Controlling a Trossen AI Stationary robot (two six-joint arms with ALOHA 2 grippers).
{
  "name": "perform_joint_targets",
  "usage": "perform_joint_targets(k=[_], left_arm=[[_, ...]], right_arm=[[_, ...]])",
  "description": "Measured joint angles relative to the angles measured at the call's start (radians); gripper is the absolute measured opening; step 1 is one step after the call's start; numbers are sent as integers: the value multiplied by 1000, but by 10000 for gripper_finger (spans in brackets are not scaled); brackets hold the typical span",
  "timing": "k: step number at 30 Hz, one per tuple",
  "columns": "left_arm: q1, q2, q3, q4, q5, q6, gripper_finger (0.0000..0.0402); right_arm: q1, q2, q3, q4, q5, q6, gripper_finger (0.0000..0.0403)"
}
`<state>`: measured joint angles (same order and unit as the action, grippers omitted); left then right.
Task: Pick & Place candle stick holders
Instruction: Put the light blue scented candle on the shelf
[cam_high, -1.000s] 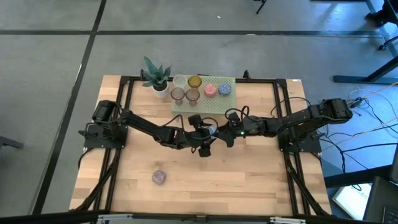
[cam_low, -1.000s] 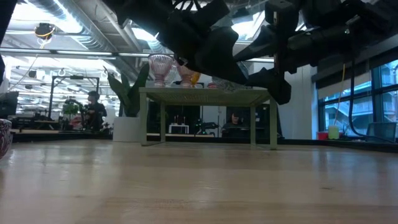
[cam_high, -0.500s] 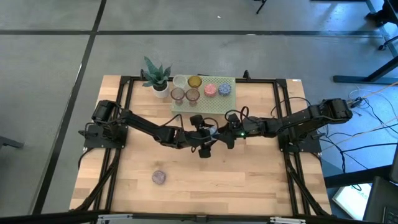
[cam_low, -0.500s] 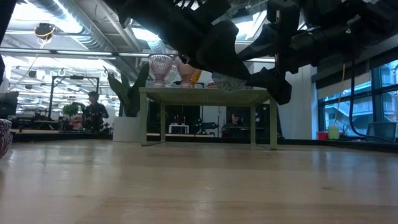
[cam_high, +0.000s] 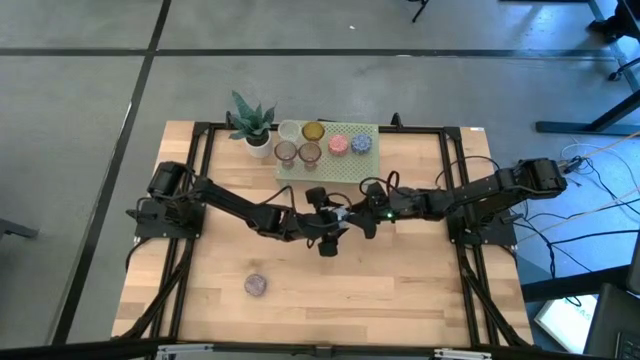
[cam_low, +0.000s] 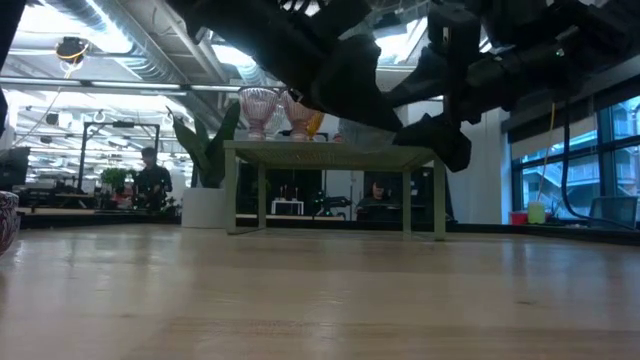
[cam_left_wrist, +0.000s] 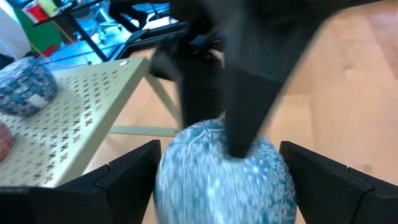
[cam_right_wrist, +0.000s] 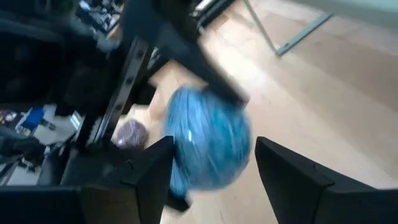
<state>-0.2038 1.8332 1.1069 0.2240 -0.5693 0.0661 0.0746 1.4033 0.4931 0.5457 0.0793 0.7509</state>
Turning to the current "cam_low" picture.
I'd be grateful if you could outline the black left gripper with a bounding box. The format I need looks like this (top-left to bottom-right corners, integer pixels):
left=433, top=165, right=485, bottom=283
left=259, top=0, right=404, bottom=134

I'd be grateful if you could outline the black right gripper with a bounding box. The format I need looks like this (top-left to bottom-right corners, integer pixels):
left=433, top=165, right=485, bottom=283
left=389, top=3, right=506, bottom=174

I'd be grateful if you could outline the amber ribbed glass candle holder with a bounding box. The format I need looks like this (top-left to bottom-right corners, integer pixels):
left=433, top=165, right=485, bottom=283
left=305, top=110, right=326, bottom=141

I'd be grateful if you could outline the pink ribbed glass candle holder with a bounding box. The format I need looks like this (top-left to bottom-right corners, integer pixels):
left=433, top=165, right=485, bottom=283
left=237, top=87, right=279, bottom=142
left=279, top=89, right=316, bottom=142

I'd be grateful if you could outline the purple patterned candle tin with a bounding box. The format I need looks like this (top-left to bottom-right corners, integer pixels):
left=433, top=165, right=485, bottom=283
left=0, top=191, right=21, bottom=257

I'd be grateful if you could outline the green perforated metal shelf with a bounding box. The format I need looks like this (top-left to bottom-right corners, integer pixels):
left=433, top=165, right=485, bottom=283
left=223, top=139, right=447, bottom=241

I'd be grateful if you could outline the person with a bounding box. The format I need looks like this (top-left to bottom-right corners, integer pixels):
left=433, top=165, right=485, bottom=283
left=354, top=180, right=401, bottom=221
left=132, top=146, right=174, bottom=211

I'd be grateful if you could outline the large glass window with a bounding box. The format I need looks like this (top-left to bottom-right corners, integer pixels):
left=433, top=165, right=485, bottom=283
left=509, top=94, right=640, bottom=226

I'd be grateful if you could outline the green plant in white pot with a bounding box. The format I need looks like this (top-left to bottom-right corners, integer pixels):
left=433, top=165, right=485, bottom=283
left=167, top=101, right=242, bottom=230

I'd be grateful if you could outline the grey mesh office chair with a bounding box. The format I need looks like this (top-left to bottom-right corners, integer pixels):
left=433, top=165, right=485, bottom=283
left=588, top=195, right=640, bottom=230

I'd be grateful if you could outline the long suspended light strip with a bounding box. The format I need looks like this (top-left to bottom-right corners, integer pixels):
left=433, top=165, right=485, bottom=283
left=0, top=75, right=241, bottom=94

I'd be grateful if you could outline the small bushy green plant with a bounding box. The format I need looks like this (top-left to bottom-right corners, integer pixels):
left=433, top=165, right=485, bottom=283
left=99, top=167, right=132, bottom=196

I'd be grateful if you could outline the black monitor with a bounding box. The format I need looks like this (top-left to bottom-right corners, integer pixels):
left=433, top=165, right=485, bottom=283
left=0, top=146, right=31, bottom=191

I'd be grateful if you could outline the white rectangular frame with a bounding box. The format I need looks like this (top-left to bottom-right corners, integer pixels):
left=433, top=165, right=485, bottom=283
left=271, top=199, right=305, bottom=217

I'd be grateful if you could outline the silver ribbed air duct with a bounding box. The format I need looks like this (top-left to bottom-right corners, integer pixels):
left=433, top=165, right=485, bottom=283
left=42, top=0, right=236, bottom=131

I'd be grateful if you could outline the black metal rack frame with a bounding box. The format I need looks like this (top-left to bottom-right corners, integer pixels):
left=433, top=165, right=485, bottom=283
left=77, top=120, right=162, bottom=191

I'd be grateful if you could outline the yellow black cord reel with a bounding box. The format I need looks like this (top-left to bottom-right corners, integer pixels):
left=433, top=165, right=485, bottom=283
left=54, top=36, right=91, bottom=65

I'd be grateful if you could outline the black aluminium table frame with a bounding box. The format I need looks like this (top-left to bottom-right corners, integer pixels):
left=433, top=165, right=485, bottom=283
left=19, top=212, right=640, bottom=246

